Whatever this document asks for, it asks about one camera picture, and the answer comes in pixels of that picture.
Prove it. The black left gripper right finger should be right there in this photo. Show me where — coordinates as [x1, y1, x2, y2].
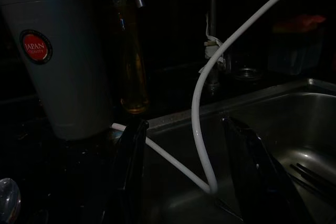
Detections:
[222, 116, 313, 224]

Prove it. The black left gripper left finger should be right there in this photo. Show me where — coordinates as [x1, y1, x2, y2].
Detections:
[104, 119, 149, 224]

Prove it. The steel fork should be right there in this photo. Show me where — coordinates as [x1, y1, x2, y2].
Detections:
[288, 163, 336, 201]

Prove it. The stainless steel sink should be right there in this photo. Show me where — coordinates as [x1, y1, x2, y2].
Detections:
[143, 78, 336, 224]

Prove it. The glass bottle of yellow oil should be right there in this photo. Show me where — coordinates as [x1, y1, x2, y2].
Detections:
[98, 0, 150, 114]

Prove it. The grey tumbler with red sticker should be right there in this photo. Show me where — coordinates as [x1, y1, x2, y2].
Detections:
[0, 0, 116, 141]

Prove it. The steel spoon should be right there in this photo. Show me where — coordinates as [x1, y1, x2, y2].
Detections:
[0, 178, 22, 224]

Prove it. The white tie on tap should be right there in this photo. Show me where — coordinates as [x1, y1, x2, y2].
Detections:
[201, 36, 226, 74]

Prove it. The pink and yellow sponge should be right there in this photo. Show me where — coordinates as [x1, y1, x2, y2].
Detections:
[272, 15, 327, 34]

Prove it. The tall steel tap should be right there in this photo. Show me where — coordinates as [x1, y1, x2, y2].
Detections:
[203, 0, 228, 96]

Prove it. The round steel ring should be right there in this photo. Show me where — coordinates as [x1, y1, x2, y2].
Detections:
[232, 66, 263, 81]

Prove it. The white water hose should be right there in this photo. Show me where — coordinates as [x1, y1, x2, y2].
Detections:
[111, 0, 301, 195]

